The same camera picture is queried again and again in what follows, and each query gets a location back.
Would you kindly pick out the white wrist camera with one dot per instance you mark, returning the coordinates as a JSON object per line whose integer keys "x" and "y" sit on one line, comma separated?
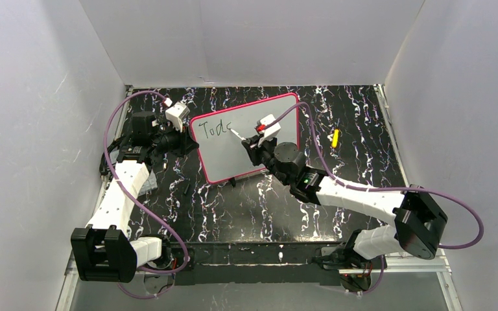
{"x": 267, "y": 128}
{"x": 176, "y": 115}

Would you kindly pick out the pink framed whiteboard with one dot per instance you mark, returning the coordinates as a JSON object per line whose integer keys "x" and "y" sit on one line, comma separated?
{"x": 219, "y": 136}

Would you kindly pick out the white whiteboard marker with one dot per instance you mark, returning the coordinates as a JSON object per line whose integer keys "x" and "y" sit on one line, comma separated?
{"x": 238, "y": 135}

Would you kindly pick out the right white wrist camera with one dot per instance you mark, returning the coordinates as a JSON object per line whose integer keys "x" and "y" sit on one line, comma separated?
{"x": 267, "y": 128}

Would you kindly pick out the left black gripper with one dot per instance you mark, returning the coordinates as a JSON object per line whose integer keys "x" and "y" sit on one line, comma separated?
{"x": 183, "y": 142}

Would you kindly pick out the clear plastic organizer box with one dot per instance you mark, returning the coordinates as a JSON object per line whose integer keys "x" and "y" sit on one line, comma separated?
{"x": 149, "y": 185}

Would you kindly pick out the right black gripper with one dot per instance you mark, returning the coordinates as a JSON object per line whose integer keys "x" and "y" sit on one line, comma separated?
{"x": 254, "y": 148}

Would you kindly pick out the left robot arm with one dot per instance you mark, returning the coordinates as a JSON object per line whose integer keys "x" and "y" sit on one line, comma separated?
{"x": 102, "y": 249}

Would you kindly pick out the yellow marker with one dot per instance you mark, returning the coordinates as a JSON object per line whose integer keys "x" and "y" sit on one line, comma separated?
{"x": 335, "y": 138}

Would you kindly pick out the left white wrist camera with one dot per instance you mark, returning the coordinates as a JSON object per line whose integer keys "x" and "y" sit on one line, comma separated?
{"x": 176, "y": 115}

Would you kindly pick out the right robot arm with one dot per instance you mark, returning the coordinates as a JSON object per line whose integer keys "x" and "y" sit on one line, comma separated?
{"x": 414, "y": 222}

